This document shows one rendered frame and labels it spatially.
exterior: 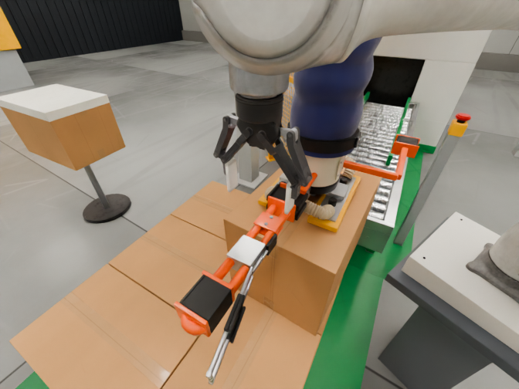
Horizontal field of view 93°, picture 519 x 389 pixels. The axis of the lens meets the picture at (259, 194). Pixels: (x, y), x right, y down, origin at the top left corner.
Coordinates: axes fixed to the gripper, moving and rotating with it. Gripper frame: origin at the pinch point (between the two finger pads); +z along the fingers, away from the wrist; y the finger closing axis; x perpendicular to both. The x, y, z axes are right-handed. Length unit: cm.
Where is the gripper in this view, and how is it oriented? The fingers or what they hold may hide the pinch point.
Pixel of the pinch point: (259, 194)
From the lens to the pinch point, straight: 50.8
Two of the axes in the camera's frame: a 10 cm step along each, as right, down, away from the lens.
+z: 0.0, 7.9, 6.2
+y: -8.6, -3.2, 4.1
